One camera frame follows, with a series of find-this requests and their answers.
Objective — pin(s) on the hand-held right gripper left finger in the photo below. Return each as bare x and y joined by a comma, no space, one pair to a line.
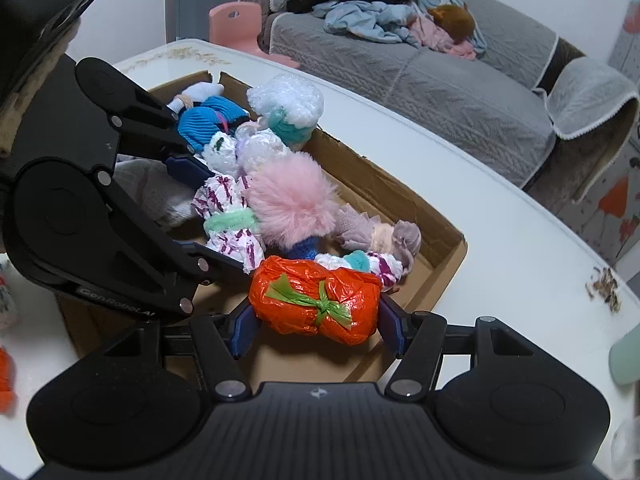
245,330

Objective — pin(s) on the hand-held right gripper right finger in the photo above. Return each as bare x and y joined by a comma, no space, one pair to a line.
392,327

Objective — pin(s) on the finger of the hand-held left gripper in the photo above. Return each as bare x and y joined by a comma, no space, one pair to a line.
185,167
210,265

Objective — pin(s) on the small bubble wrap bundle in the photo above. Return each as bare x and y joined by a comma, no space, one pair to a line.
220,152

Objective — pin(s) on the grey sock bundle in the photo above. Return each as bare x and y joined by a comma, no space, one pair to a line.
150,190

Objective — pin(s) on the blue knit sock bundle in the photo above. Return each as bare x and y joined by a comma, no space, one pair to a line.
205,122

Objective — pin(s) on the purple-print bundle with green tie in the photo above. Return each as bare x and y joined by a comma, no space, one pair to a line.
225,200

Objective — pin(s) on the orange plastic bag bundle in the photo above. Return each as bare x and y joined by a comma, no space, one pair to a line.
6,380
300,300

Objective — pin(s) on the shallow cardboard box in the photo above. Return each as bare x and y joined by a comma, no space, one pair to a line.
310,360

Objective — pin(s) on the white and blue sock bundle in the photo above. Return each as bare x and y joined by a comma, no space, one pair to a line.
200,91

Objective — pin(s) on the bubble wrap bundle purple inside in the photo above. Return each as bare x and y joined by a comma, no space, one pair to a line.
262,150

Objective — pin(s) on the mauve sock bundle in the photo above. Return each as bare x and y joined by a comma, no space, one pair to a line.
360,232

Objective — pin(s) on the pink fluffy pompom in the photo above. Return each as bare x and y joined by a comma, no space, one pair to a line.
290,200

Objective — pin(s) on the bubble wrap bundle teal yarn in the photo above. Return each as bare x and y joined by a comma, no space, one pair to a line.
290,100

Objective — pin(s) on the white printed cloth bundle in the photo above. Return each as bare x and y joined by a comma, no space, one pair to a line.
7,300

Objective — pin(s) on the pink plastic chair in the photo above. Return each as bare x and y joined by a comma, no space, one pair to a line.
235,22

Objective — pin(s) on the pile of seed shells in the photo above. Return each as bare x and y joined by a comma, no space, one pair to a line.
605,287

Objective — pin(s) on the light blue garment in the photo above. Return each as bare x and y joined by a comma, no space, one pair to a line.
365,17

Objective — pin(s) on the grey quilted sofa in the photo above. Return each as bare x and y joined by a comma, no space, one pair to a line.
450,100

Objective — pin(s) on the mint green cup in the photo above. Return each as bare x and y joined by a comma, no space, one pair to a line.
627,355

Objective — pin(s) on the pink garment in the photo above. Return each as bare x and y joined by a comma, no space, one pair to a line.
435,35

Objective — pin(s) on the white-trimmed grey armrest cover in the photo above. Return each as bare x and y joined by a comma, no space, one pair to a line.
585,95

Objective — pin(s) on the brown plush toy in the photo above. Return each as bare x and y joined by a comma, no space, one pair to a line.
455,20

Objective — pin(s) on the wall poster with figure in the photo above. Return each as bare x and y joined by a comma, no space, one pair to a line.
615,200

